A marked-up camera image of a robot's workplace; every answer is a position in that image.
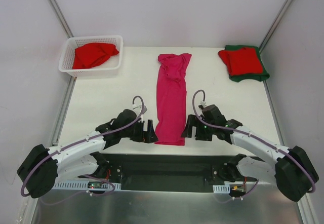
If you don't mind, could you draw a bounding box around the pink t shirt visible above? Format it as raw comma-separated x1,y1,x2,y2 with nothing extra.
155,53,192,146

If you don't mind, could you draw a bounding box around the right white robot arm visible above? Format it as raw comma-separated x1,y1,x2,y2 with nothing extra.
182,104,319,202

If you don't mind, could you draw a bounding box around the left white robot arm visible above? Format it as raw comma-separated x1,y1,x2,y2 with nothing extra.
17,109,158,199

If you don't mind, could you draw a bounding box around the folded red t shirt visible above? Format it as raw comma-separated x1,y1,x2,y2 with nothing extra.
218,47,263,76

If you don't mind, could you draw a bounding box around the folded green t shirt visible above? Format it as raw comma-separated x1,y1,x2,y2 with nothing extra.
224,45,270,83

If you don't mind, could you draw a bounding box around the white plastic basket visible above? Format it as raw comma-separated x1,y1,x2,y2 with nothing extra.
58,35,124,78

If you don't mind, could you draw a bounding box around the red crumpled t shirt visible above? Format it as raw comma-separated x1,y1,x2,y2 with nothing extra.
72,43,119,69

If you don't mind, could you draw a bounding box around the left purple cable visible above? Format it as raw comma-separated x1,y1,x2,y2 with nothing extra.
20,96,149,206

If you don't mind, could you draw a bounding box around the purple cable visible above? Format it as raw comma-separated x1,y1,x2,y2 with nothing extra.
192,89,317,204
20,96,149,206

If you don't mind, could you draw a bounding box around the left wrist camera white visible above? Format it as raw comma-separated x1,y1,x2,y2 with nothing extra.
132,104,147,121

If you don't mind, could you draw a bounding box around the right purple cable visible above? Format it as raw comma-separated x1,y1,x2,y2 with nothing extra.
192,89,317,204

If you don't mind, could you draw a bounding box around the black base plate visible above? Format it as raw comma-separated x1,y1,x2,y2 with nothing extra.
77,154,269,192

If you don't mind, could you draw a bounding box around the right grey cable duct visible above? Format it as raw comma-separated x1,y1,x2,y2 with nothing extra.
213,184,231,194

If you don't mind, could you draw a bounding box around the grey cable duct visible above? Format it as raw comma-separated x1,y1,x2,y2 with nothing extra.
213,184,231,194
53,180,113,191

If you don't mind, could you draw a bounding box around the left grey cable duct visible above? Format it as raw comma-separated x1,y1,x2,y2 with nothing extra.
53,180,113,191

